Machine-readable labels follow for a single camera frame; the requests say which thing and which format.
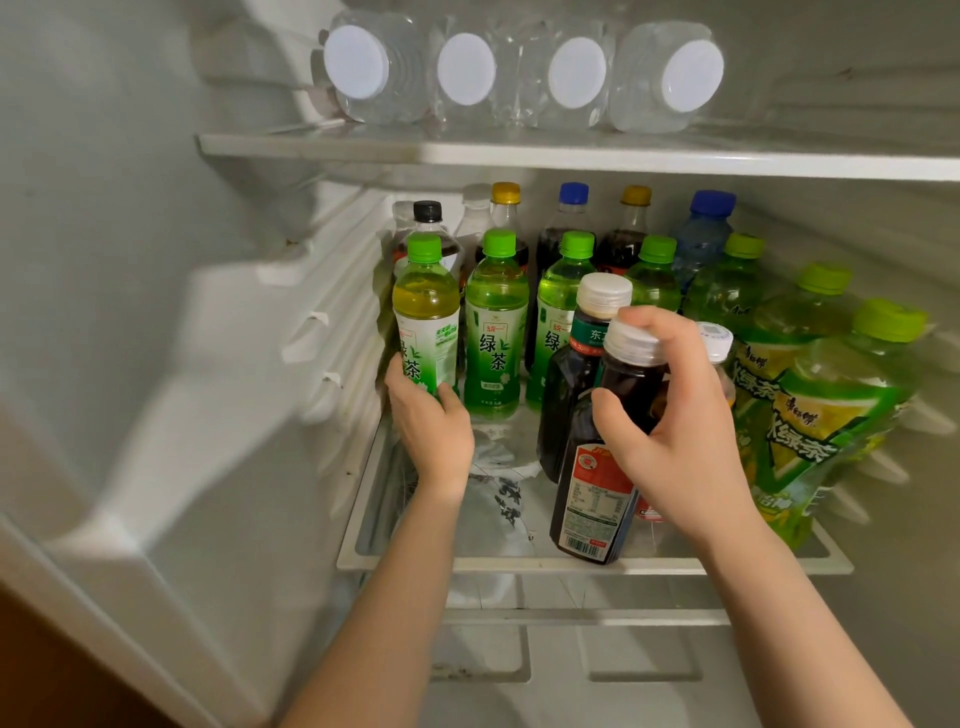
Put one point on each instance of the person's right forearm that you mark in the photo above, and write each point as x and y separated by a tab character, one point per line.
795	645

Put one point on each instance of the printed clear plastic bag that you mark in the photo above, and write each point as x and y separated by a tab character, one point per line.
506	502

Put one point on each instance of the iced tea bottle black cap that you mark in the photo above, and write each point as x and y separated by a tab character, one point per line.
427	212

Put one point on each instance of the cola bottle blue cap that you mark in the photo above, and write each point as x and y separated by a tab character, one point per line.
574	193

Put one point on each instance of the white refrigerator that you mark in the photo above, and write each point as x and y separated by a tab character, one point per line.
150	300

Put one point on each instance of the cola bottle yellow cap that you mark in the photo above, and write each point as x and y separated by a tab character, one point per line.
636	196
506	193

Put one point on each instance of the green tea bottle lime cap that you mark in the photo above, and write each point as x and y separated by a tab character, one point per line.
555	315
825	420
795	315

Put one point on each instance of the glass crisper cover shelf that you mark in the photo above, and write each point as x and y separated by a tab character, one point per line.
585	617

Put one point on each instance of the orange energy drink bottle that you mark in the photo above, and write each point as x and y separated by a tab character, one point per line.
716	341

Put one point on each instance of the person's left forearm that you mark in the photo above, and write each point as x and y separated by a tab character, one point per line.
375	637

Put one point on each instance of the person's left hand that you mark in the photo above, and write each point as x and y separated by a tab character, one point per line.
431	442

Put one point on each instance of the blue sports drink bottle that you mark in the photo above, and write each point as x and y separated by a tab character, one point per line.
705	240

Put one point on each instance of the person's right hand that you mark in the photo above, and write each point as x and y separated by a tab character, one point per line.
690	465

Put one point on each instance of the glass fridge shelf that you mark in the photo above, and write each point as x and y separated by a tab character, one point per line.
600	157
487	559

